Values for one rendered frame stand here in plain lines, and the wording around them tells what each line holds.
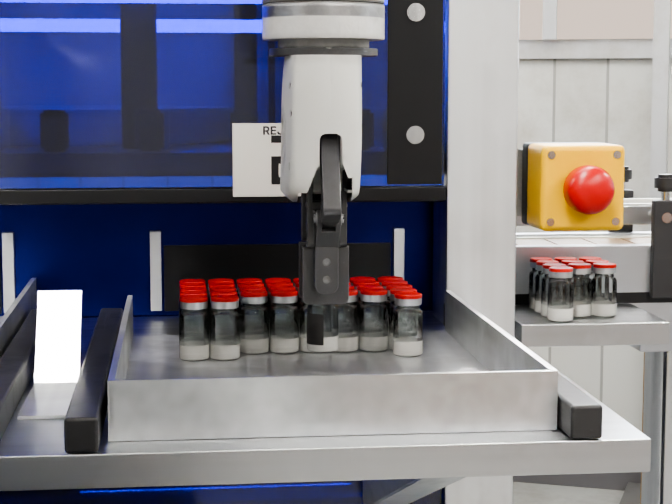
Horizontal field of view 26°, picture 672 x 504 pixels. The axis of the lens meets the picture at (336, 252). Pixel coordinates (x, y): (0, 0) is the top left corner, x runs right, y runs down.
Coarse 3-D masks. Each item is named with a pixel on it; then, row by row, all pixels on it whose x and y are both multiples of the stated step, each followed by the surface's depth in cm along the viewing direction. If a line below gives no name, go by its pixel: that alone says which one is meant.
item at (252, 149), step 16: (240, 128) 118; (256, 128) 119; (272, 128) 119; (240, 144) 119; (256, 144) 119; (272, 144) 119; (240, 160) 119; (256, 160) 119; (240, 176) 119; (256, 176) 119; (240, 192) 119; (256, 192) 119; (272, 192) 119
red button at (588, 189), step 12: (576, 168) 120; (588, 168) 119; (600, 168) 119; (576, 180) 119; (588, 180) 119; (600, 180) 119; (612, 180) 119; (564, 192) 120; (576, 192) 119; (588, 192) 119; (600, 192) 119; (612, 192) 119; (576, 204) 119; (588, 204) 119; (600, 204) 119
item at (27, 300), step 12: (24, 288) 119; (24, 300) 116; (36, 300) 126; (12, 312) 108; (24, 312) 116; (0, 324) 101; (12, 324) 108; (0, 336) 100; (12, 336) 107; (0, 348) 100
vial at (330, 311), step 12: (312, 312) 101; (324, 312) 101; (336, 312) 102; (324, 324) 101; (336, 324) 102; (324, 336) 101; (336, 336) 102; (312, 348) 102; (324, 348) 102; (336, 348) 102
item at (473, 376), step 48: (144, 336) 116; (432, 336) 116; (480, 336) 105; (144, 384) 82; (192, 384) 83; (240, 384) 83; (288, 384) 83; (336, 384) 84; (384, 384) 84; (432, 384) 84; (480, 384) 84; (528, 384) 85; (144, 432) 83; (192, 432) 83; (240, 432) 83; (288, 432) 84; (336, 432) 84; (384, 432) 84; (432, 432) 84
